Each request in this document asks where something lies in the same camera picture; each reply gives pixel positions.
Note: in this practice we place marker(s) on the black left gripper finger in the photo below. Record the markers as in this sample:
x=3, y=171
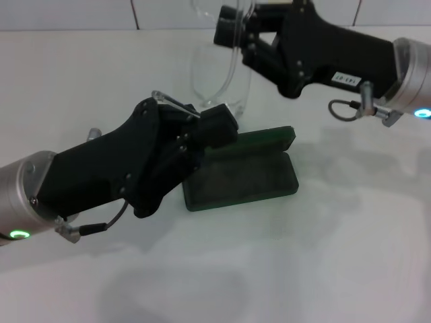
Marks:
x=219, y=128

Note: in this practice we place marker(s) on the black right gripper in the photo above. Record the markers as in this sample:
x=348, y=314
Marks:
x=330, y=50

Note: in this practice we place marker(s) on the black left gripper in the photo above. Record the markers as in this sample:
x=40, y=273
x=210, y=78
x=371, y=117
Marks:
x=94, y=175

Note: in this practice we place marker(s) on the clear white glasses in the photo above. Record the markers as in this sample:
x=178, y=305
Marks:
x=235, y=57

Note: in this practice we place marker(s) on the green glasses case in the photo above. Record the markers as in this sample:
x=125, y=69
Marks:
x=242, y=178

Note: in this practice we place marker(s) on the silver left flange connector stub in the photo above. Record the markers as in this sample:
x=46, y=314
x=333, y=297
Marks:
x=94, y=133

